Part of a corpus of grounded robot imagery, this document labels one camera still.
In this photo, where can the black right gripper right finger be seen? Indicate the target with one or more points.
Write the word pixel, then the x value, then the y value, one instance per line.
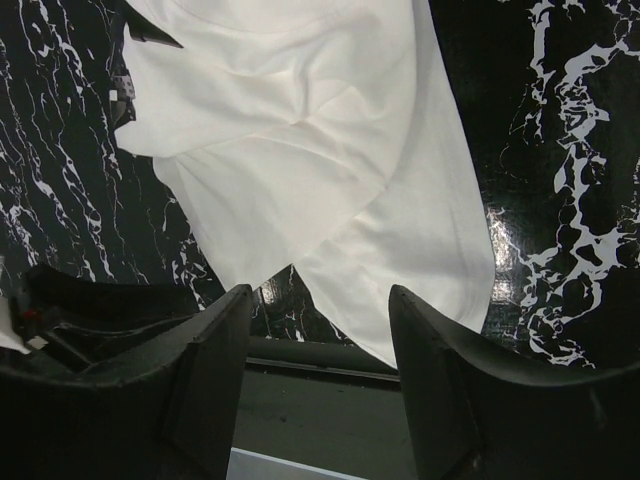
pixel 477 410

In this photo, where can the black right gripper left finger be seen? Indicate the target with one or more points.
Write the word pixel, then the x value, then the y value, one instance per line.
pixel 164 409

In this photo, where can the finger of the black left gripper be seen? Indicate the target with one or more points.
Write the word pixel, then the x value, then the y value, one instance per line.
pixel 142 30

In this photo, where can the white t-shirt with print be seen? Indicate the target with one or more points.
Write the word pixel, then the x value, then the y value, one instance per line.
pixel 322 135

